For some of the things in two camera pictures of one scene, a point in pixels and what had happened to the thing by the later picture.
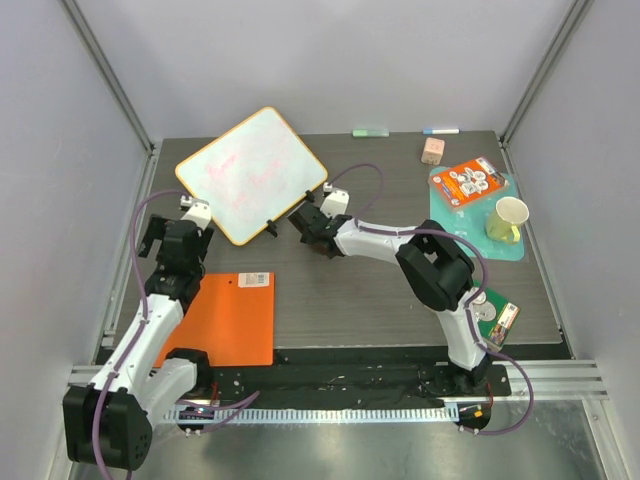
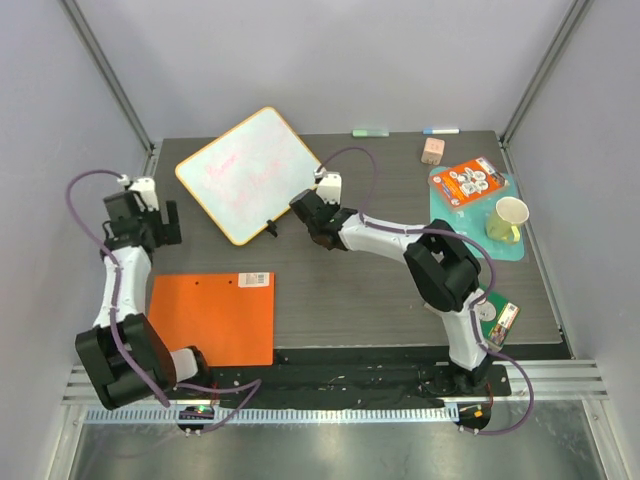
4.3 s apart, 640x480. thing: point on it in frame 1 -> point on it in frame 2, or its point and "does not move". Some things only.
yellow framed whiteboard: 252,174 does not move
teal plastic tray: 469,221 does not move
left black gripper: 155,230 -> 168,234
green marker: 370,133 does not move
